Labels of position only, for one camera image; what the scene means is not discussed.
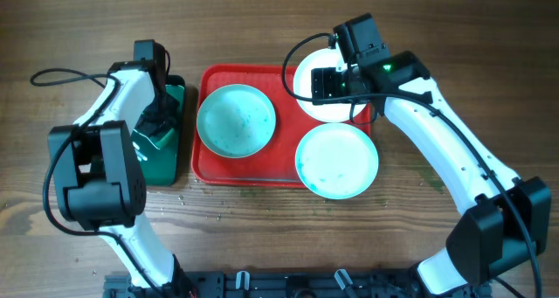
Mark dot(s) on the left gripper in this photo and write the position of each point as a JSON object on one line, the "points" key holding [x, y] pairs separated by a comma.
{"points": [[151, 128]]}

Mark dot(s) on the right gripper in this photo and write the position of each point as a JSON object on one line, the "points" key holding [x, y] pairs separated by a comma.
{"points": [[322, 81]]}

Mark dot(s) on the green sponge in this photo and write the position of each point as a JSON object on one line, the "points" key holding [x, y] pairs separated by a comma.
{"points": [[161, 140]]}

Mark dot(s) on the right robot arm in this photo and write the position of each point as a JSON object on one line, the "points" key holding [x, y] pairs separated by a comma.
{"points": [[504, 219]]}

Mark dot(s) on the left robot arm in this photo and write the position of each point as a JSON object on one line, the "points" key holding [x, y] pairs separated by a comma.
{"points": [[101, 166]]}

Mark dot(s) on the red plastic tray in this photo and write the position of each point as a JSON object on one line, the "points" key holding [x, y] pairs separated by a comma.
{"points": [[274, 165]]}

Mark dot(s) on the white plate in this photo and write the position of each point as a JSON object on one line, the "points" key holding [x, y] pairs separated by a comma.
{"points": [[328, 113]]}

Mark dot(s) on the black tub with green water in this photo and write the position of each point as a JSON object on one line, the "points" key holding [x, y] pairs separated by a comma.
{"points": [[159, 166]]}

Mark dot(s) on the left cyan plate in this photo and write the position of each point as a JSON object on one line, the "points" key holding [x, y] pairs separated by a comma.
{"points": [[236, 121]]}

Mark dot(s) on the cyan plate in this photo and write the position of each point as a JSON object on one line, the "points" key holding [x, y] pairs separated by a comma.
{"points": [[236, 121], [336, 161]]}

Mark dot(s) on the lower right cyan plate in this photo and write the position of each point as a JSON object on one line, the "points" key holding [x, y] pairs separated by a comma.
{"points": [[336, 161]]}

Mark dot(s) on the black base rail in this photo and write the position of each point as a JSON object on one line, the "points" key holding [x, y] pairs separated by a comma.
{"points": [[391, 283]]}

